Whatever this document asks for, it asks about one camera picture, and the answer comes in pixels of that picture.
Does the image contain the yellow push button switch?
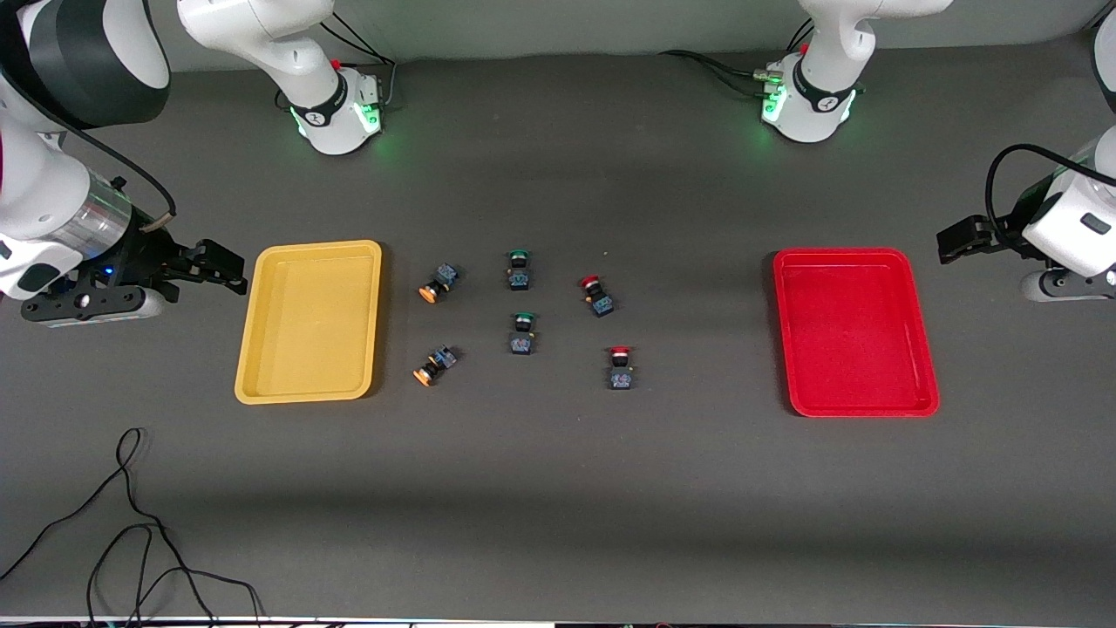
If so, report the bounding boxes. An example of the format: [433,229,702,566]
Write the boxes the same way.
[418,263,460,304]
[412,345,459,387]

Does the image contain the yellow plastic tray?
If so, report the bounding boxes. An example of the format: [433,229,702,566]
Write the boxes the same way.
[235,240,383,406]

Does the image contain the red plastic tray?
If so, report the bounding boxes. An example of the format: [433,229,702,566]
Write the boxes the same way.
[772,248,941,419]

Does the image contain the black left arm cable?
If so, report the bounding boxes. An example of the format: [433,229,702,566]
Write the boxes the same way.
[984,143,1095,235]

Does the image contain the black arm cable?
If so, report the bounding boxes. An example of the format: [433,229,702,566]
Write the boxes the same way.
[35,105,177,229]
[984,143,1095,235]

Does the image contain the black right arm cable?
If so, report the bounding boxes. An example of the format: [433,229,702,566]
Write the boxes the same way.
[35,105,177,229]

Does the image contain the loose black table cable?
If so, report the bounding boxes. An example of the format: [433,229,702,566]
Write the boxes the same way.
[0,427,264,628]

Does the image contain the black right base cables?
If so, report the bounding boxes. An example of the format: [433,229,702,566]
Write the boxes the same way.
[316,16,398,113]

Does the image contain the black base cables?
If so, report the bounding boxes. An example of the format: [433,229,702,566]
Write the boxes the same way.
[659,17,816,99]
[316,16,398,113]

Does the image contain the black left base cables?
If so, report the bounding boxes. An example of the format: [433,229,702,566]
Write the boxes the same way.
[659,17,816,99]

